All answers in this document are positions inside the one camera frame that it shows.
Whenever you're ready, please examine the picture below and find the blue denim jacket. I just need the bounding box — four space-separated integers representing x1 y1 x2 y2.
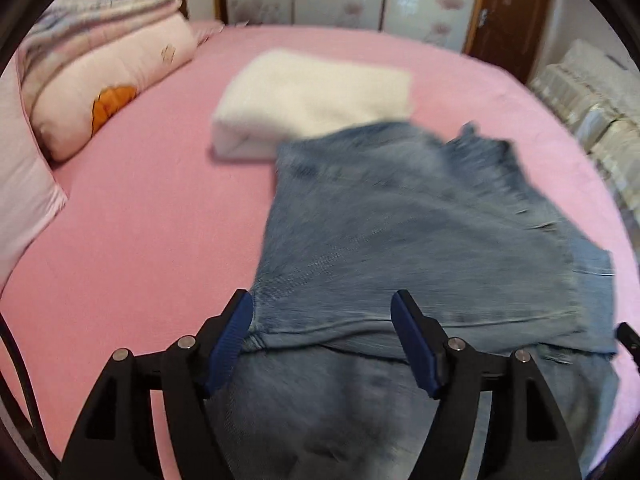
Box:
209 122 617 479

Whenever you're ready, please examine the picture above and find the pink plush bed cover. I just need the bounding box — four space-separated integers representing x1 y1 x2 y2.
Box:
1 26 639 452

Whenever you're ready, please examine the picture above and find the lace covered furniture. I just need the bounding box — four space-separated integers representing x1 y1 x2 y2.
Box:
527 38 640 221

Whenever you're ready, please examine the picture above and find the pink cartoon pillow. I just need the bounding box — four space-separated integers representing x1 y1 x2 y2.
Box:
0 61 66 284

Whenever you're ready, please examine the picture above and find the brown wooden door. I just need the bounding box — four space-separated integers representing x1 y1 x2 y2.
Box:
464 0 551 84

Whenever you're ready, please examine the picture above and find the folded white fleece garment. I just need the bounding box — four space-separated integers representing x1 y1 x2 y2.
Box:
212 49 412 160

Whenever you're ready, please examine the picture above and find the wooden bed headboard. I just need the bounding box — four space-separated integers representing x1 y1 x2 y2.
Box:
179 0 190 20

